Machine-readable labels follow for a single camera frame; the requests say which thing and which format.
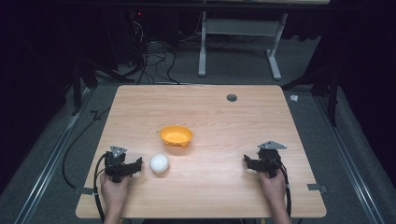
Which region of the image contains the person's left hand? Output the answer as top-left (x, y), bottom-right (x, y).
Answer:
top-left (99, 173), bottom-right (132, 204)

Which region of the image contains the black metal stand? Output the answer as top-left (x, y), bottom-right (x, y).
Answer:
top-left (281, 59), bottom-right (340, 128)
top-left (70, 58), bottom-right (136, 117)

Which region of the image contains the tangle of black floor cables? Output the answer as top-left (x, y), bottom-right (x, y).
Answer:
top-left (125, 18), bottom-right (181, 86)

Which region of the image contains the person's right hand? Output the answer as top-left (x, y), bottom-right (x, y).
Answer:
top-left (259, 169), bottom-right (288, 203)

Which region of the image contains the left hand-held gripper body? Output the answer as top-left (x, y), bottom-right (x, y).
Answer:
top-left (104, 145), bottom-right (128, 184)

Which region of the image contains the grey tape piece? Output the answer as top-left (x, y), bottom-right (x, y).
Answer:
top-left (73, 186), bottom-right (95, 197)
top-left (306, 183), bottom-right (329, 194)

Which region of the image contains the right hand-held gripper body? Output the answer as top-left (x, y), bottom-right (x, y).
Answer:
top-left (257, 140), bottom-right (288, 179)

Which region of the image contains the orange bowl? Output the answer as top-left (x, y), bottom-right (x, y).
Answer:
top-left (159, 124), bottom-right (194, 149)

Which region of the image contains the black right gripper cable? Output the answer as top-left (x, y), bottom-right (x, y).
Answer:
top-left (270, 157), bottom-right (293, 218)

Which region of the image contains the aluminium floor rail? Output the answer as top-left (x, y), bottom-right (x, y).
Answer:
top-left (313, 95), bottom-right (387, 224)
top-left (12, 87), bottom-right (96, 224)

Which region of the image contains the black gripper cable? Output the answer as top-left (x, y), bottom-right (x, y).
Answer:
top-left (270, 157), bottom-right (293, 218)
top-left (92, 153), bottom-right (108, 224)

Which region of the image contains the long black floor cable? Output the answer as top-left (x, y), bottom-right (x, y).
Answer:
top-left (61, 106), bottom-right (112, 190)

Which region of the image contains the white metal desk frame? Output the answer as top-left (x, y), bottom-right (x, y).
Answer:
top-left (197, 10), bottom-right (290, 82)

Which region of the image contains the white ball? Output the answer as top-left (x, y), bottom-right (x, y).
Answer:
top-left (149, 153), bottom-right (171, 175)

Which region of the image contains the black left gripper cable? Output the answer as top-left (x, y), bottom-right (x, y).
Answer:
top-left (92, 153), bottom-right (108, 224)

